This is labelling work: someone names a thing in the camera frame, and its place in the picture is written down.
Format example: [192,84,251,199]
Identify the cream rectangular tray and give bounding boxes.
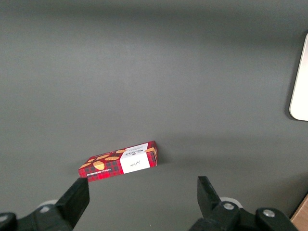
[288,32,308,122]

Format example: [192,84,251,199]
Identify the wooden drawer cabinet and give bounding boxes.
[290,192,308,231]

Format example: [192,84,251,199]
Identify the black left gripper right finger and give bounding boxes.
[189,176,299,231]

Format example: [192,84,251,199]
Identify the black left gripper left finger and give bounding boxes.
[0,178,90,231]

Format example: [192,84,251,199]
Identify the red tartan cookie box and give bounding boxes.
[77,140,158,183]

